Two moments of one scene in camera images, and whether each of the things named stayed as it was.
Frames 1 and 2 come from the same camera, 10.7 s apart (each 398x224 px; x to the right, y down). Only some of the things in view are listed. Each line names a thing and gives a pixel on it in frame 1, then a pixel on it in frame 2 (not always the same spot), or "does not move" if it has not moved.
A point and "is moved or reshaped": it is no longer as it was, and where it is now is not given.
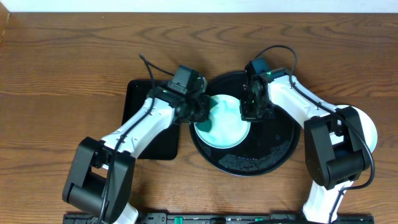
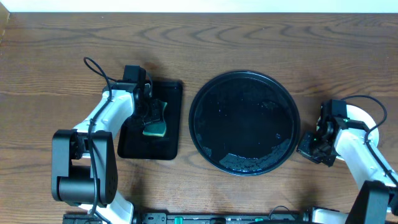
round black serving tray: x=270 y=144 does not move
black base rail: x=221 y=218 does not move
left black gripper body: x=199 y=109 -> x=152 y=112
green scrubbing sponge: x=206 y=125 is moved or reshaped
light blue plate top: x=228 y=129 -> x=356 y=113
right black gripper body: x=255 y=109 -> x=314 y=148
